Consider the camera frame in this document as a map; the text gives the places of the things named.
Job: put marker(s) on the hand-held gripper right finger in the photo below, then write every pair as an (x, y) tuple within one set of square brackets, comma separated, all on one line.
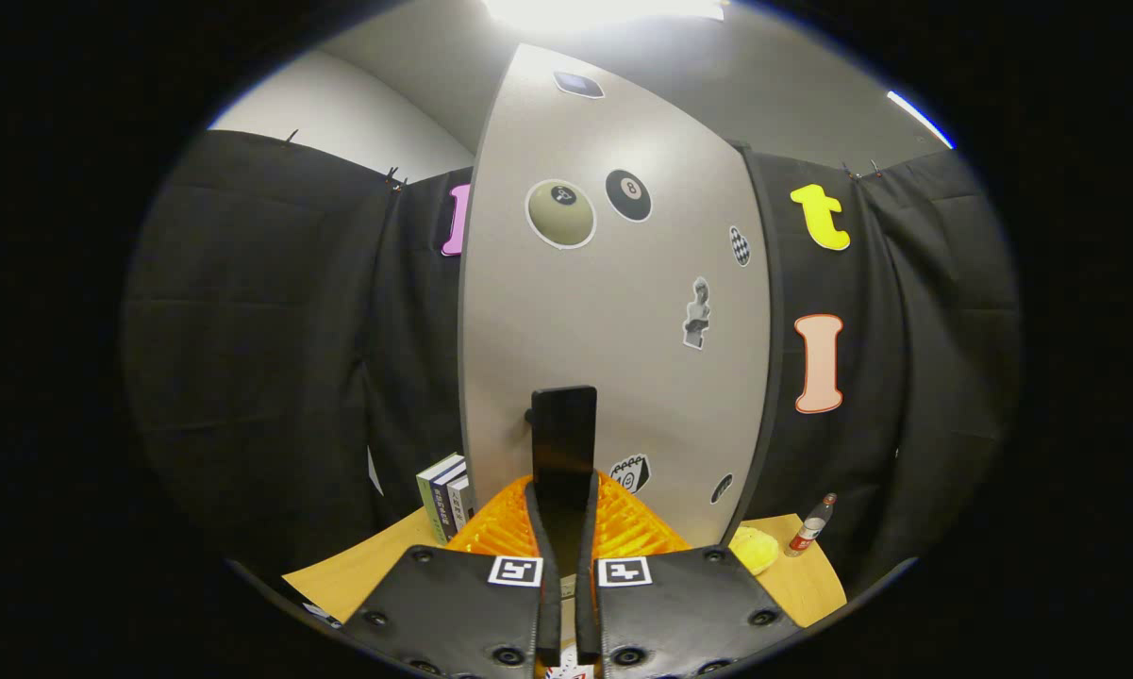
[(689, 613)]

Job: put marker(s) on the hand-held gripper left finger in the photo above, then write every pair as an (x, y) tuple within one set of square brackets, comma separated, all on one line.
[(453, 613)]

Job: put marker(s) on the white canvas shoe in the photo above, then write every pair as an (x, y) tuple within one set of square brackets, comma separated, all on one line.
[(568, 671)]

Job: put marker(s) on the dark grey shoe cabinet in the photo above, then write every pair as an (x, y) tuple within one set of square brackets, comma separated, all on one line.
[(774, 377)]

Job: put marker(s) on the yellow sponge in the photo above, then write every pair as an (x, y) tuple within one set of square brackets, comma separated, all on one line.
[(753, 552)]

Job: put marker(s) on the white book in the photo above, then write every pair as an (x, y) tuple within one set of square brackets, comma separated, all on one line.
[(459, 500)]

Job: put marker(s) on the blue book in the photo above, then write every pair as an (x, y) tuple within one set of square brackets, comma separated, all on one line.
[(443, 500)]

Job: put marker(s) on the green book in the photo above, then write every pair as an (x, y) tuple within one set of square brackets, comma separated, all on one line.
[(427, 500)]

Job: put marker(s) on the red label plastic bottle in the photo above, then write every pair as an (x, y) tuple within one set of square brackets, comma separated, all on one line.
[(808, 533)]

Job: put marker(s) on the narrow ceiling light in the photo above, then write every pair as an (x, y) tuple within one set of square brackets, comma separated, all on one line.
[(920, 118)]

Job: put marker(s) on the large ceiling light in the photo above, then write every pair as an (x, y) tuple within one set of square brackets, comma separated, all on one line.
[(604, 11)]

